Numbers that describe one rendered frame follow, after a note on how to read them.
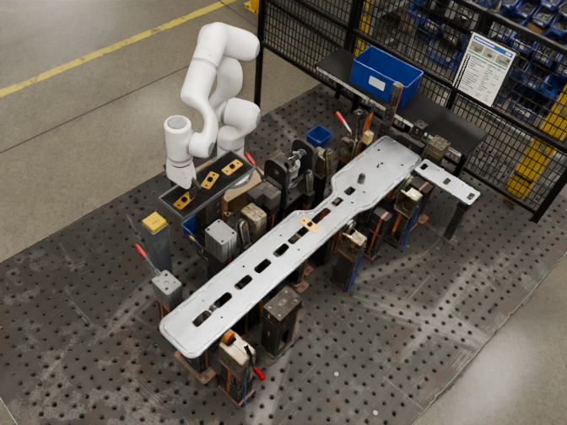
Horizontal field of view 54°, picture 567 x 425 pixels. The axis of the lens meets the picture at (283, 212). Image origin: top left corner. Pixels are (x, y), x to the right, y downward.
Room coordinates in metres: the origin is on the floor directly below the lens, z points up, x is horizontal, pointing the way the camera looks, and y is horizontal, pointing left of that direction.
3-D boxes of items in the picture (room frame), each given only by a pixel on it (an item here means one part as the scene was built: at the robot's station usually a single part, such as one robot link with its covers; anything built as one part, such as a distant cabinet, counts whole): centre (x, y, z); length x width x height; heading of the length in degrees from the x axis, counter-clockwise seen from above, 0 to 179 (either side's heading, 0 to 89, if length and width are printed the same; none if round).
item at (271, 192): (1.45, 0.07, 0.89); 0.13 x 0.11 x 0.38; 54
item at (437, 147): (1.88, -0.65, 0.88); 0.08 x 0.08 x 0.36; 54
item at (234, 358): (0.78, 0.09, 0.88); 0.15 x 0.11 x 0.36; 54
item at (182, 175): (1.27, 0.37, 1.33); 0.10 x 0.07 x 0.11; 60
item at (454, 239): (1.63, -0.78, 0.84); 0.11 x 0.06 x 0.29; 54
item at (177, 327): (1.34, -0.10, 1.00); 1.38 x 0.22 x 0.02; 144
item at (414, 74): (2.26, -0.41, 1.10); 0.30 x 0.17 x 0.13; 57
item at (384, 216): (1.48, -0.41, 0.84); 0.11 x 0.08 x 0.29; 54
